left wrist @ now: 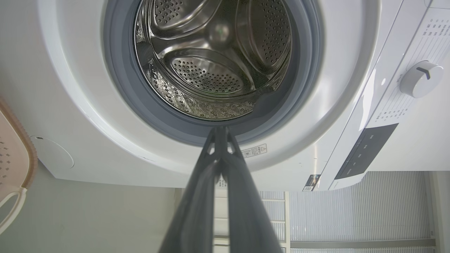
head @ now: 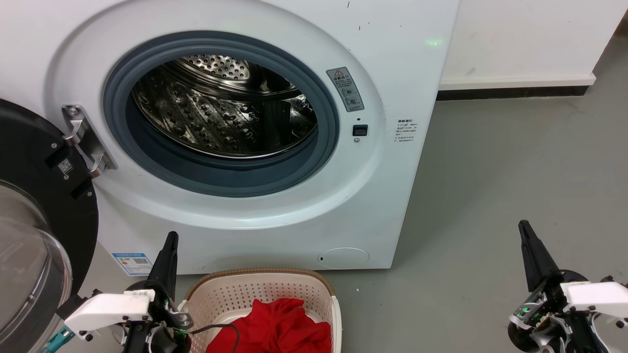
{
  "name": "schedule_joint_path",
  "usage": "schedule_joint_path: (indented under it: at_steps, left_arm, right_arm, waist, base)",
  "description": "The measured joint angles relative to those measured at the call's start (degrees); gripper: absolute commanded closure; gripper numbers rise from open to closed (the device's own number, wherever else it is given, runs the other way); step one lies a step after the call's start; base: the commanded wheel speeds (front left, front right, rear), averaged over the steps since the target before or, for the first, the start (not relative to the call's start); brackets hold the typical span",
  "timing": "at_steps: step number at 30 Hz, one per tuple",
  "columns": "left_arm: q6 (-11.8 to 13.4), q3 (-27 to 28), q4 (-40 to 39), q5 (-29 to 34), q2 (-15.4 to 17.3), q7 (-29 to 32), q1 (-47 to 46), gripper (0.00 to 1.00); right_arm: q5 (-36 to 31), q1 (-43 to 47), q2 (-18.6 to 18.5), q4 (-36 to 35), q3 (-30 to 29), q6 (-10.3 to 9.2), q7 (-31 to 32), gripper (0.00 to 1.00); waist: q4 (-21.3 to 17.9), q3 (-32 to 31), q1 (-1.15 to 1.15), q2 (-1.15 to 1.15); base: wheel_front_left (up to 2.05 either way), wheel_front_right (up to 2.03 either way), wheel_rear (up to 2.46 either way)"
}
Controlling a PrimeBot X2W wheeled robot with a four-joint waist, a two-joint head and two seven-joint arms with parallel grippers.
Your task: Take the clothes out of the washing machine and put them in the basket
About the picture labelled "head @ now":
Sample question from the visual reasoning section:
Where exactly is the white front-load washing machine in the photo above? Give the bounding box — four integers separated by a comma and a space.
0, 0, 461, 275

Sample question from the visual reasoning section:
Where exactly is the grey rubber door gasket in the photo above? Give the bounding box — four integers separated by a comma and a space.
103, 31, 340, 198

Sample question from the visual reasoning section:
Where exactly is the red garment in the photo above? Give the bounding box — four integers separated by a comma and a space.
206, 298, 332, 353

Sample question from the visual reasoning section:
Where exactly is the black round washer door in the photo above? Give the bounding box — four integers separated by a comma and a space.
0, 98, 99, 353

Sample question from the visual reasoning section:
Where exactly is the white text instruction sticker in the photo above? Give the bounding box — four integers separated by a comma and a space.
395, 118, 419, 144

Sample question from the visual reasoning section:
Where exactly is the silver metal door hinge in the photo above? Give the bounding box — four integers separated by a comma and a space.
61, 104, 118, 178

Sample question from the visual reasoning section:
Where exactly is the perforated steel washer drum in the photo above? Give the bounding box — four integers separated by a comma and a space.
131, 54, 318, 158

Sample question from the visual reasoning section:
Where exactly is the thin black cable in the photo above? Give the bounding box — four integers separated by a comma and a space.
189, 323, 241, 353

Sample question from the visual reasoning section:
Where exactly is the blue energy label sticker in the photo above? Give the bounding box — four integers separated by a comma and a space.
112, 252, 154, 276

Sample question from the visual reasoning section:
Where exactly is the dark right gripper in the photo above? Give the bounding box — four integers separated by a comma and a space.
508, 220, 604, 353

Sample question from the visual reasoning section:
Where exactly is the cream perforated laundry basket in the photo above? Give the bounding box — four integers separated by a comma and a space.
178, 268, 342, 353

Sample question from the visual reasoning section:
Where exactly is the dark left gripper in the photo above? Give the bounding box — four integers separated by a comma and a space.
123, 231, 193, 353

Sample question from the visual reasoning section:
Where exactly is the grey warning label sticker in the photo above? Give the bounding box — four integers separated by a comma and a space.
326, 67, 365, 112

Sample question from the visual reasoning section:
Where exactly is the round white filter cover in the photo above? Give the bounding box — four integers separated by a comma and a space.
318, 247, 370, 269

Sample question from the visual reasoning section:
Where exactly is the white wall baseboard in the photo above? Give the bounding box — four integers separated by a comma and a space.
437, 74, 597, 101

